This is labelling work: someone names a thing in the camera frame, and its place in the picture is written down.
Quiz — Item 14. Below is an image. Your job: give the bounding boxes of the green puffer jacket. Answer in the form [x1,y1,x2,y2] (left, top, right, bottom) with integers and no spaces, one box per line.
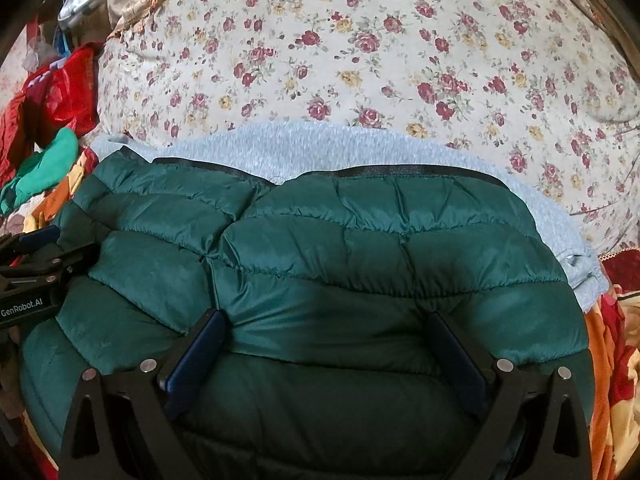
[17,147,596,480]

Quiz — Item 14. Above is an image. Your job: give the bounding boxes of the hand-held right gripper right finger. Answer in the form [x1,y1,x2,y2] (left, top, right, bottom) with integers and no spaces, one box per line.
[427,311,593,480]

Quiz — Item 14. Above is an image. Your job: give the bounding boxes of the floral quilt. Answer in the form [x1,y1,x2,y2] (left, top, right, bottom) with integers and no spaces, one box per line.
[95,0,640,256]

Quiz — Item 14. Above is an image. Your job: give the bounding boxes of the red cloth pile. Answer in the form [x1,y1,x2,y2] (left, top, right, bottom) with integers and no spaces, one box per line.
[30,42,103,133]

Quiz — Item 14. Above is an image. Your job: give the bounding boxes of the light blue knit cloth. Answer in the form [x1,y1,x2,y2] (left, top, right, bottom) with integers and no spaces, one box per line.
[92,121,608,311]

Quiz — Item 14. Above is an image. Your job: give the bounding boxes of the red orange patterned blanket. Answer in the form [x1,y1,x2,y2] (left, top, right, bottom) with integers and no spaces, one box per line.
[20,146,640,480]

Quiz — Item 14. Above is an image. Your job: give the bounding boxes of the bright green cloth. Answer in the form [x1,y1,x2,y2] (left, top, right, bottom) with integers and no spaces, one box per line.
[0,127,80,213]

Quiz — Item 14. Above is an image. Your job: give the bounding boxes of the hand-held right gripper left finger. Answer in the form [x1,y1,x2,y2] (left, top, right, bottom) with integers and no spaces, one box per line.
[59,308,227,480]

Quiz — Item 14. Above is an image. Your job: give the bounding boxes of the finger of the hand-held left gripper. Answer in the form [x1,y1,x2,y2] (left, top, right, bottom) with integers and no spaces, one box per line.
[0,242,103,288]
[0,224,62,260]

